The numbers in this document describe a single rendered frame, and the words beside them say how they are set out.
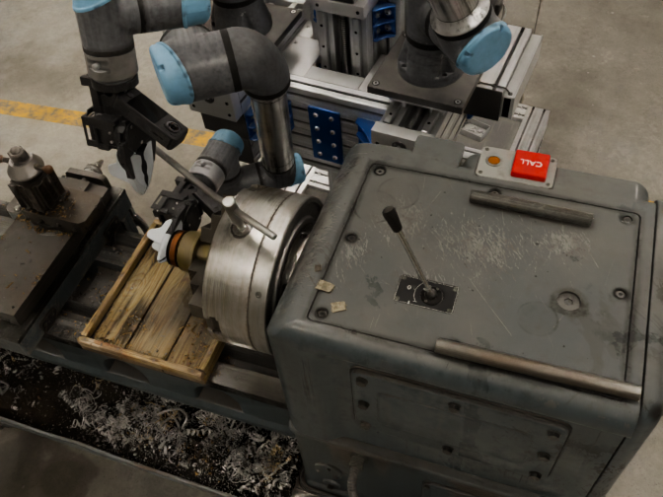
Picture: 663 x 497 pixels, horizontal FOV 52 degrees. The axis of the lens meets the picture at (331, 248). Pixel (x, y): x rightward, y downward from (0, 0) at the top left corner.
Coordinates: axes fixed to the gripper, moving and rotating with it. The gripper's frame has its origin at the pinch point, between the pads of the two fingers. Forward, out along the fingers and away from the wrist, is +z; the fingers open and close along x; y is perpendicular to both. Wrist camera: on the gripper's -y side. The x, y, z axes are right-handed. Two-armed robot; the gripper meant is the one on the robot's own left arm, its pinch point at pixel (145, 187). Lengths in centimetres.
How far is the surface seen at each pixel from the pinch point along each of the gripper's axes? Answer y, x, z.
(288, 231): -22.9, -7.8, 8.5
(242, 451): -10, -6, 76
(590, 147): -83, -203, 82
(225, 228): -12.8, -3.3, 7.4
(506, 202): -59, -17, 0
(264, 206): -17.7, -9.5, 5.6
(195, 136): 91, -166, 92
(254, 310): -21.3, 4.5, 17.5
